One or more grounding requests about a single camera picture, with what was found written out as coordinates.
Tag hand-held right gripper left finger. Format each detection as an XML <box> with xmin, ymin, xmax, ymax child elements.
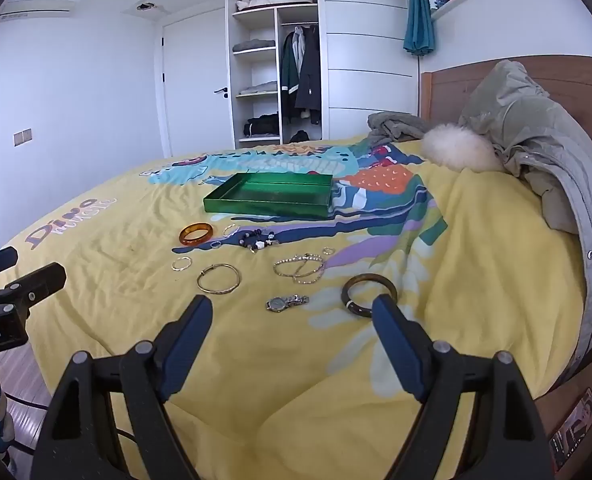
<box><xmin>34</xmin><ymin>294</ymin><xmax>214</xmax><ymax>480</ymax></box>

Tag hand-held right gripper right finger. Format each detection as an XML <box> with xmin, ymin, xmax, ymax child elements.
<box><xmin>372</xmin><ymin>294</ymin><xmax>557</xmax><ymax>480</ymax></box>

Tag thin metal bangle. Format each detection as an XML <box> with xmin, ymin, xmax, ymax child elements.
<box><xmin>196</xmin><ymin>263</ymin><xmax>241</xmax><ymax>294</ymax></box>

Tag dark brown bangle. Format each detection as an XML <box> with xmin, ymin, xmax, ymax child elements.
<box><xmin>341</xmin><ymin>273</ymin><xmax>398</xmax><ymax>319</ymax></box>

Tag silver wristwatch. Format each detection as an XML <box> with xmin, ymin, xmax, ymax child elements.
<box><xmin>266</xmin><ymin>294</ymin><xmax>310</xmax><ymax>313</ymax></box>

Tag amber bangle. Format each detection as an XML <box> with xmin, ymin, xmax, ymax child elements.
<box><xmin>179</xmin><ymin>222</ymin><xmax>215</xmax><ymax>248</ymax></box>

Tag beaded chain bracelet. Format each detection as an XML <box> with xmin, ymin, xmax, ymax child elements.
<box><xmin>273</xmin><ymin>253</ymin><xmax>325</xmax><ymax>286</ymax></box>

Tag black and white beaded bracelet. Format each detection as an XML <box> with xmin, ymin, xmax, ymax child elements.
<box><xmin>236</xmin><ymin>229</ymin><xmax>281</xmax><ymax>253</ymax></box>

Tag green tray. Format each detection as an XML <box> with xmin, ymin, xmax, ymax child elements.
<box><xmin>203</xmin><ymin>172</ymin><xmax>335</xmax><ymax>220</ymax></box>

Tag yellow dinosaur printed blanket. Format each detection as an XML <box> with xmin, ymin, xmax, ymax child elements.
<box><xmin>0</xmin><ymin>137</ymin><xmax>592</xmax><ymax>480</ymax></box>

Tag cardboard box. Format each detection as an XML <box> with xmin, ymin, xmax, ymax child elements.
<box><xmin>536</xmin><ymin>360</ymin><xmax>592</xmax><ymax>473</ymax></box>

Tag white fluffy fur trim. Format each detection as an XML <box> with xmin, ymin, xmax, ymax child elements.
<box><xmin>421</xmin><ymin>122</ymin><xmax>504</xmax><ymax>173</ymax></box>

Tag grey crumpled garment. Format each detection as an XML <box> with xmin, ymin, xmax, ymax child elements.
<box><xmin>367</xmin><ymin>111</ymin><xmax>431</xmax><ymax>147</ymax></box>

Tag folded black clothes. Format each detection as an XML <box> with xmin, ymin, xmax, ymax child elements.
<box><xmin>243</xmin><ymin>112</ymin><xmax>280</xmax><ymax>138</ymax></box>

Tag white door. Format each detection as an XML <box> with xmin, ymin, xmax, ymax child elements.
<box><xmin>162</xmin><ymin>10</ymin><xmax>229</xmax><ymax>158</ymax></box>

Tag wooden headboard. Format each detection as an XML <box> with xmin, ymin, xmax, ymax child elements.
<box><xmin>420</xmin><ymin>55</ymin><xmax>592</xmax><ymax>161</ymax></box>

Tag grey-green puffer jacket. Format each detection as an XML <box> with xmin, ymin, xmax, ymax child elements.
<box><xmin>458</xmin><ymin>59</ymin><xmax>592</xmax><ymax>393</ymax></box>

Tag folded light clothes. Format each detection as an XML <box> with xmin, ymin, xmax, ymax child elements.
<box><xmin>240</xmin><ymin>81</ymin><xmax>278</xmax><ymax>96</ymax></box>

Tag hanging dark coat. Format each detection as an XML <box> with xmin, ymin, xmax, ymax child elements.
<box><xmin>296</xmin><ymin>25</ymin><xmax>321</xmax><ymax>126</ymax></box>

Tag hanging green jacket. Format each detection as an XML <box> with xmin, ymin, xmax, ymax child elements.
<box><xmin>280</xmin><ymin>27</ymin><xmax>304</xmax><ymax>126</ymax></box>

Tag white wardrobe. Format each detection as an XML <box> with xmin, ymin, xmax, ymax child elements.
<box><xmin>224</xmin><ymin>0</ymin><xmax>421</xmax><ymax>151</ymax></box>

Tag folded grey sweater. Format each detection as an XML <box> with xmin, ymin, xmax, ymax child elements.
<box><xmin>233</xmin><ymin>39</ymin><xmax>275</xmax><ymax>53</ymax></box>

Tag teal curtain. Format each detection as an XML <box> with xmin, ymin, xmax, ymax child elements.
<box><xmin>403</xmin><ymin>0</ymin><xmax>435</xmax><ymax>55</ymax></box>

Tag black cable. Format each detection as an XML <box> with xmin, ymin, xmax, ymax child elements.
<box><xmin>4</xmin><ymin>393</ymin><xmax>52</xmax><ymax>410</ymax></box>

